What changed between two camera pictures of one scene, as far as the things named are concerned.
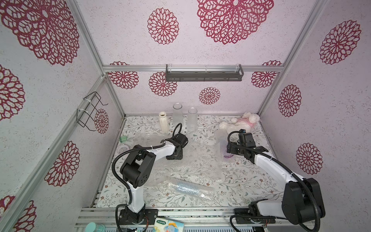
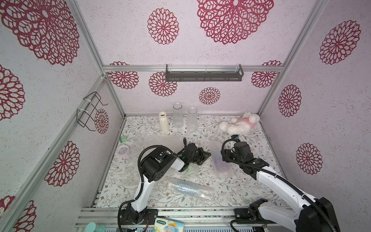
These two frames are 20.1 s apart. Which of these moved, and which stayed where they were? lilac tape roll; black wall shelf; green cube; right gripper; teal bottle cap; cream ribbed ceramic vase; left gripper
Moved: left gripper; right gripper
Stayed: cream ribbed ceramic vase; green cube; lilac tape roll; black wall shelf; teal bottle cap
